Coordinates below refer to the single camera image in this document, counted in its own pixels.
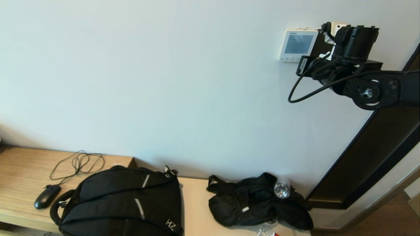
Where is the clear plastic water bottle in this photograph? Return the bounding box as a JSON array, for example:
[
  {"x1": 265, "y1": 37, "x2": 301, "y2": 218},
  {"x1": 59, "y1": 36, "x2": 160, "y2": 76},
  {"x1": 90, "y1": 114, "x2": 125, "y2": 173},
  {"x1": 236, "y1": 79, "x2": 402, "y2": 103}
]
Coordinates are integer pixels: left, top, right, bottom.
[{"x1": 273, "y1": 179, "x2": 292, "y2": 200}]

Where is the crumpled black fabric bag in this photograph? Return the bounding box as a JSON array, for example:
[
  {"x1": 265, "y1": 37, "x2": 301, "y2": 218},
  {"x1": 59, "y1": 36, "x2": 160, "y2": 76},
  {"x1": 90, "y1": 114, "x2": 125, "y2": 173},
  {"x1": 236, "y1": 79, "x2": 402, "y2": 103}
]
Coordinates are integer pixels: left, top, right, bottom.
[{"x1": 206, "y1": 173, "x2": 314, "y2": 231}]

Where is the crumpled clear plastic wrapper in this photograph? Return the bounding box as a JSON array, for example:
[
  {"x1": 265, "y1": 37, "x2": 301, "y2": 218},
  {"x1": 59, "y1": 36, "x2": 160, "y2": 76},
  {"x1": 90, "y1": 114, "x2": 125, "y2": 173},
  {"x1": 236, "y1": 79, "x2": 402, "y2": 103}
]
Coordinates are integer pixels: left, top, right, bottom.
[{"x1": 255, "y1": 223, "x2": 280, "y2": 236}]

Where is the dark brown wall switch plate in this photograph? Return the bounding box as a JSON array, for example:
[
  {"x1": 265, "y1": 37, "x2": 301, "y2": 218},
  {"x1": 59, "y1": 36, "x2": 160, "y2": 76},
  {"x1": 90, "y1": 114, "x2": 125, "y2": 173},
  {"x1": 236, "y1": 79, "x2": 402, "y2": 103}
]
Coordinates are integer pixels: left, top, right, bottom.
[{"x1": 310, "y1": 31, "x2": 334, "y2": 59}]

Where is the dark brown door frame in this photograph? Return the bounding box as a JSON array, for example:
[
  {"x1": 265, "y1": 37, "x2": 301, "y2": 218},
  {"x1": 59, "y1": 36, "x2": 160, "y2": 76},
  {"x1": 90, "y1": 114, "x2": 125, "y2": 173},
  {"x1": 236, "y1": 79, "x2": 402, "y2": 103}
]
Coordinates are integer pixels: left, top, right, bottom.
[{"x1": 305, "y1": 43, "x2": 420, "y2": 210}]

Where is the wooden desk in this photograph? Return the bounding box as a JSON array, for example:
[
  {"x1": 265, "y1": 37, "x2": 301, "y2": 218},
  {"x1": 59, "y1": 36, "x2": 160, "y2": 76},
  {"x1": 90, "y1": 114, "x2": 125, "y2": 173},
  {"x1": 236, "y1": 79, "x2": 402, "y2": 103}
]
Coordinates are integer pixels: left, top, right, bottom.
[{"x1": 0, "y1": 146, "x2": 137, "y2": 234}]

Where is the black computer mouse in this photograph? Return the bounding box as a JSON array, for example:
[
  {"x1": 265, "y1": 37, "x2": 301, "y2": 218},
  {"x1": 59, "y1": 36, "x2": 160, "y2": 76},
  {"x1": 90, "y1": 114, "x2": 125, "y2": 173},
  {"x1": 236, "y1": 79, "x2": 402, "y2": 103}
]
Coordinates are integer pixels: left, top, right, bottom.
[{"x1": 33, "y1": 185, "x2": 62, "y2": 210}]

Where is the black backpack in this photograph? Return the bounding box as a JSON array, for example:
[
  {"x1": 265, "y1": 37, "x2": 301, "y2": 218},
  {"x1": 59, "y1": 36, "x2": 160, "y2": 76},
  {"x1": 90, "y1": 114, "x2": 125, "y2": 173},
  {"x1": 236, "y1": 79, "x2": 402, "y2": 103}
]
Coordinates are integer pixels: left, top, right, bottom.
[{"x1": 49, "y1": 166, "x2": 184, "y2": 236}]

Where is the thin black mouse cable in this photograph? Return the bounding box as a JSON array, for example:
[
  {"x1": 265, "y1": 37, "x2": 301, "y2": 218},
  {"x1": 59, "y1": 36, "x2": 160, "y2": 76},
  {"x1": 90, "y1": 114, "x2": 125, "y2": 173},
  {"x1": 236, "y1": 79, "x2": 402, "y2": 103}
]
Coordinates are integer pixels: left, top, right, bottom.
[{"x1": 49, "y1": 150, "x2": 105, "y2": 189}]

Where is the white wall thermostat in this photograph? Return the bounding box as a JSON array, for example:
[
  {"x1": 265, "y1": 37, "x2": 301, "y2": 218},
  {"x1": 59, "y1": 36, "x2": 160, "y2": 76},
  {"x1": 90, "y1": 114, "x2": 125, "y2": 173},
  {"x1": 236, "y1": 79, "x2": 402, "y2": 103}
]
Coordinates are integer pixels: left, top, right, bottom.
[{"x1": 278, "y1": 29, "x2": 319, "y2": 63}]

